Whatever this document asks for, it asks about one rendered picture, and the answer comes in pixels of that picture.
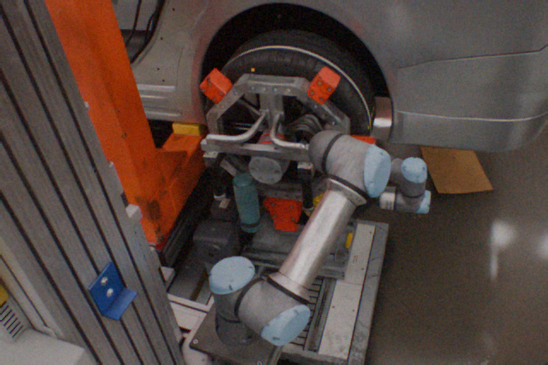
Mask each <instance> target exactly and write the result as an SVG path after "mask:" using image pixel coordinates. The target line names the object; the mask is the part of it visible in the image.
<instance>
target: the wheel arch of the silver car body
mask: <svg viewBox="0 0 548 365"><path fill-rule="evenodd" d="M289 4H293V5H294V21H295V29H298V30H301V31H302V30H303V31H308V32H309V33H316V34H317V35H318V36H319V35H321V36H322V37H323V38H327V39H329V40H330V41H331V42H335V43H336V44H337V45H340V46H341V47H342V48H343V49H344V50H346V51H347V52H349V53H350V56H353V57H354V58H355V61H358V63H360V66H361V67H362V68H363V69H364V70H365V72H366V74H367V76H368V78H369V81H370V82H371V83H372V88H373V90H374V93H375V97H380V98H388V99H390V102H391V111H392V120H391V126H390V132H389V136H388V139H387V142H388V143H390V140H391V138H392V135H393V131H394V125H395V107H394V101H393V96H392V92H391V89H390V83H389V82H388V80H387V77H386V75H385V72H384V70H383V68H382V66H381V64H380V62H379V60H378V59H377V57H376V55H375V54H374V53H373V51H372V49H371V48H370V47H369V46H368V44H367V43H365V42H364V40H363V39H362V38H361V37H360V35H359V34H358V33H357V32H356V31H354V30H353V29H352V28H351V27H349V26H348V25H347V24H344V23H343V22H342V21H340V20H339V19H337V18H336V17H335V16H333V15H331V14H329V13H327V12H325V11H323V10H322V9H319V8H316V7H313V6H311V5H308V4H303V3H294V2H285V1H273V2H265V3H258V4H252V5H249V6H247V7H245V8H244V9H241V10H239V11H237V12H235V13H234V14H233V15H231V16H230V17H228V18H227V19H226V20H225V21H224V22H223V23H222V24H220V25H219V26H218V27H217V29H216V30H215V31H214V32H213V34H212V35H211V37H210V38H209V39H208V41H207V44H206V46H205V49H204V51H203V53H202V56H201V59H200V64H199V69H198V77H197V90H198V98H199V102H200V109H201V112H202V115H203V118H204V120H205V122H206V101H207V96H206V95H205V94H204V93H203V92H201V91H200V90H199V87H200V85H201V83H202V82H204V80H205V79H206V78H207V76H208V75H209V74H210V73H211V72H212V71H213V70H214V69H217V70H218V71H219V72H221V71H222V69H223V68H224V66H225V65H226V63H227V62H228V61H229V59H230V58H231V57H232V55H233V54H234V53H235V51H236V50H237V49H238V48H239V47H240V46H241V45H244V44H245V43H246V42H247V41H248V40H250V39H251V38H253V37H255V36H257V35H260V34H262V33H265V32H269V31H272V29H273V27H274V25H275V23H276V20H277V17H278V15H279V14H280V15H282V16H281V18H280V20H279V22H278V24H277V27H276V29H275V30H279V29H284V30H285V29H289Z"/></svg>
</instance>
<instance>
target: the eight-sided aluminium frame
mask: <svg viewBox="0 0 548 365"><path fill-rule="evenodd" d="M280 82H281V83H280ZM310 84H311V82H309V81H307V80H306V79H305V78H300V77H298V76H297V77H284V76H273V75H253V74H250V75H249V74H244V76H242V77H241V78H240V79H239V80H238V82H236V83H235V84H234V85H233V86H232V87H231V88H230V90H229V91H228V93H227V95H226V96H225V97H224V98H223V99H222V100H221V101H220V102H218V103H217V104H216V103H215V104H214V105H213V106H212V107H211V109H210V110H209V111H208V114H207V116H206V118H207V122H208V129H209V134H210V135H226V130H225V126H224V120H223V114H224V112H226V111H227V109H228V108H229V107H230V106H232V104H234V103H235V102H236V101H237V100H238V99H239V98H240V97H241V96H242V95H243V94H244V93H265V94H282V95H285V96H296V97H298V98H299V99H300V100H301V101H302V102H304V103H305V104H306V105H307V106H308V107H309V108H310V109H311V110H313V111H314V112H315V113H316V114H317V115H318V116H319V117H321V119H322V120H323V121H325V122H326V123H327V124H328V125H330V126H331V127H332V128H333V129H334V130H335V131H339V132H341V133H344V134H346V135H348V136H350V126H351V125H350V120H349V119H348V118H347V117H346V115H345V114H343V113H342V112H341V111H340V110H339V109H338V108H337V107H336V106H335V105H334V104H333V103H332V102H330V101H329V100H328V99H327V100H326V101H325V102H324V103H323V104H320V103H319V102H317V101H315V100H314V99H312V98H311V97H309V96H308V95H307V90H308V88H309V86H310ZM220 166H222V167H223V168H224V169H225V170H226V171H227V172H228V173H229V174H231V175H232V176H233V177H236V176H238V175H240V174H243V173H247V174H250V172H249V169H248V166H247V165H246V164H245V163H244V162H243V161H241V160H240V159H239V158H237V157H236V156H235V155H234V154H231V153H227V154H226V156H225V157H224V159H223V161H222V162H221V164H220ZM250 175H251V174H250ZM326 177H327V175H325V174H324V175H322V176H321V177H319V178H317V179H316V180H314V181H313V182H312V186H313V199H314V198H316V197H317V196H319V195H321V194H323V193H324V192H325V191H326V184H325V178H326ZM255 185H256V189H257V194H258V195H262V196H265V195H268V196H271V197H277V198H284V199H289V200H301V201H302V184H299V183H292V182H280V181H278V182H275V183H264V182H261V181H259V180H257V179H256V178H255Z"/></svg>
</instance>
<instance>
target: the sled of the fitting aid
mask: <svg viewBox="0 0 548 365"><path fill-rule="evenodd" d="M357 228H358V219H354V218H352V217H350V218H349V220H348V222H347V223H346V225H345V227H344V229H343V230H342V234H341V238H340V244H339V248H338V251H337V256H336V258H335V260H327V259H326V260H325V262H324V264H323V265H322V266H321V270H320V271H319V273H318V275H320V276H325V277H330V278H339V279H343V280H344V278H345V273H346V271H347V267H348V261H349V257H350V254H351V251H352V247H353V244H354V238H355V234H356V231H357ZM254 233H255V232H254ZM254 233H248V236H247V239H246V243H245V245H244V247H243V249H242V251H241V255H242V257H244V258H246V259H248V260H249V261H250V262H251V263H252V264H254V265H259V266H268V267H272V268H277V269H281V267H282V265H283V262H284V260H285V259H286V257H287V255H288V254H289V253H287V252H277V251H271V250H266V249H262V248H253V245H252V239H253V236H254Z"/></svg>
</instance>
